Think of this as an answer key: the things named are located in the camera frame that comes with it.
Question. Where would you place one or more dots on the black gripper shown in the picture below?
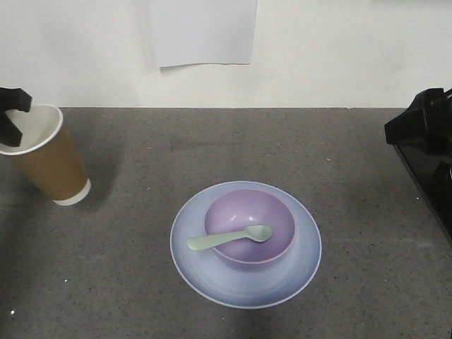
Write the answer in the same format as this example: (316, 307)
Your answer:
(425, 124)

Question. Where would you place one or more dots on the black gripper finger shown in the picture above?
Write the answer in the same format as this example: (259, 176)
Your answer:
(10, 135)
(14, 98)

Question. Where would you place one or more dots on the brown paper cup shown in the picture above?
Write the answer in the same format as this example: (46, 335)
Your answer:
(47, 155)

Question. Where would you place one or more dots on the light green plastic spoon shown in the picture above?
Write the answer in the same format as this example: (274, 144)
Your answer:
(226, 239)

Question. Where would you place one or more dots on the purple plastic bowl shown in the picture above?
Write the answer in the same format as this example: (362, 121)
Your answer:
(266, 222)

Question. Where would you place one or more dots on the light blue plate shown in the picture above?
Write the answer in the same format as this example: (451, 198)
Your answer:
(242, 273)

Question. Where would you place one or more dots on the white paper sheet on wall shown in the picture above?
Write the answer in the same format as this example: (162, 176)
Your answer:
(202, 32)

